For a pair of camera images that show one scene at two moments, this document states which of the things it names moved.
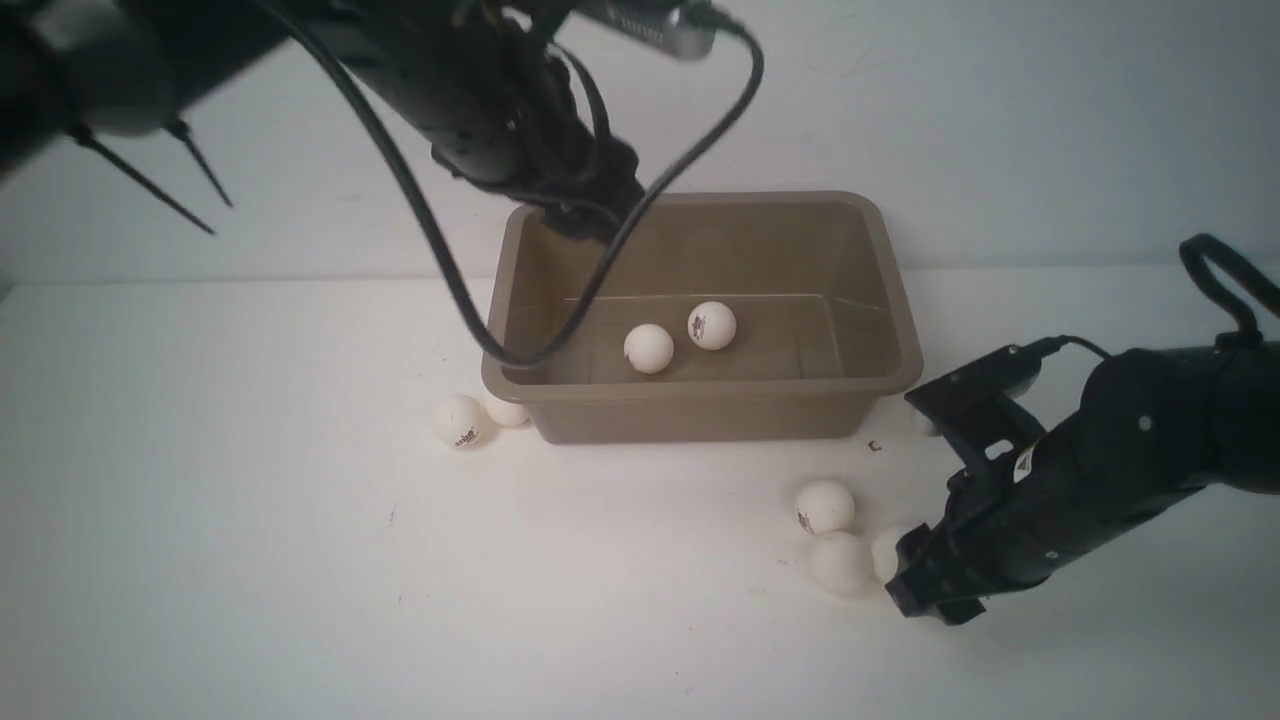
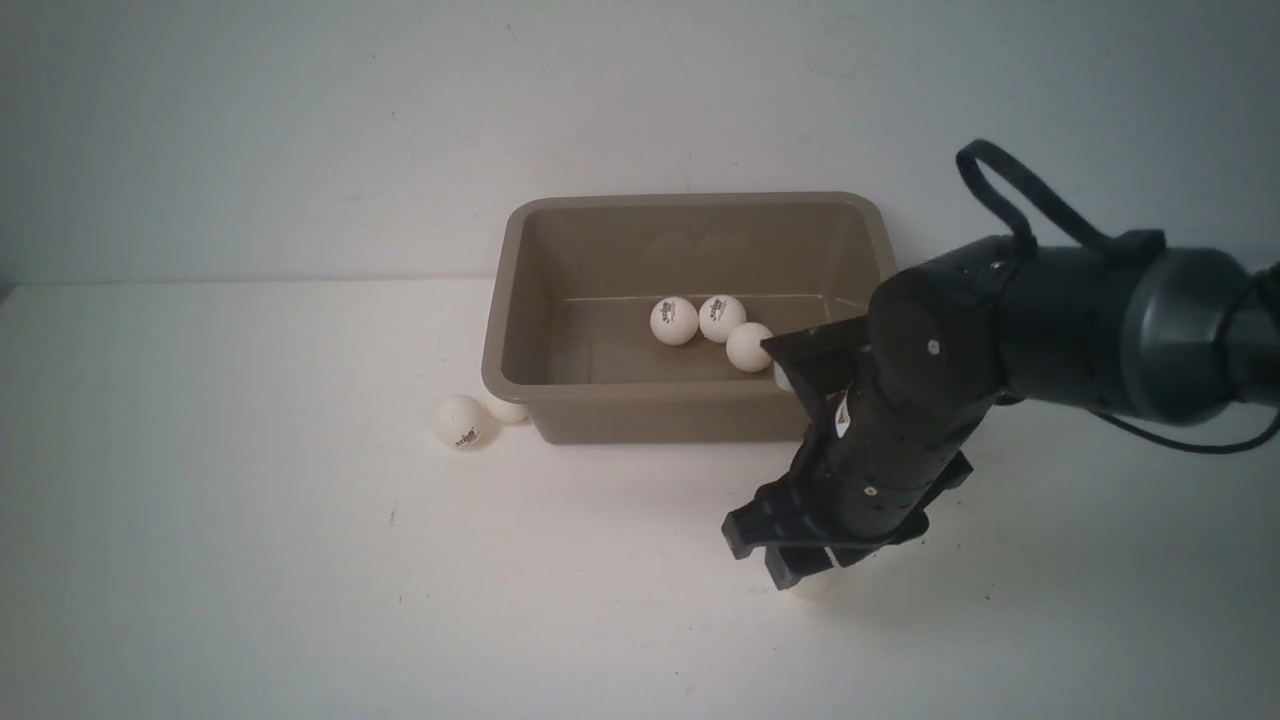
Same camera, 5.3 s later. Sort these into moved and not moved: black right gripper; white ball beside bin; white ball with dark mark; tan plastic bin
Moved: black right gripper; white ball with dark mark
Not moved: white ball beside bin; tan plastic bin
